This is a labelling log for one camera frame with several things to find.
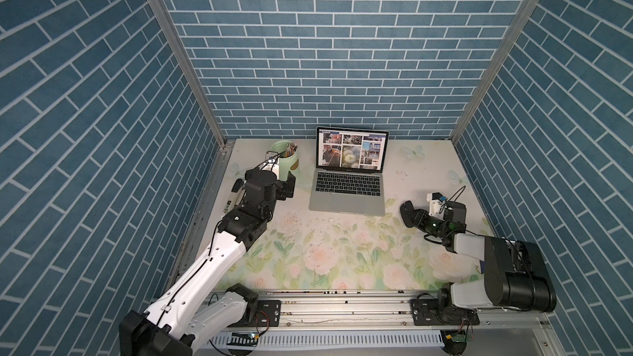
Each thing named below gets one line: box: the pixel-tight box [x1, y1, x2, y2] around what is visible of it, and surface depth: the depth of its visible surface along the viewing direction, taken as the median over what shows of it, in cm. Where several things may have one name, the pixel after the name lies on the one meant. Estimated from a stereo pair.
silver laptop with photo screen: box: [308, 126, 390, 217], surface depth 104 cm
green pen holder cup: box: [270, 140, 301, 181], surface depth 100 cm
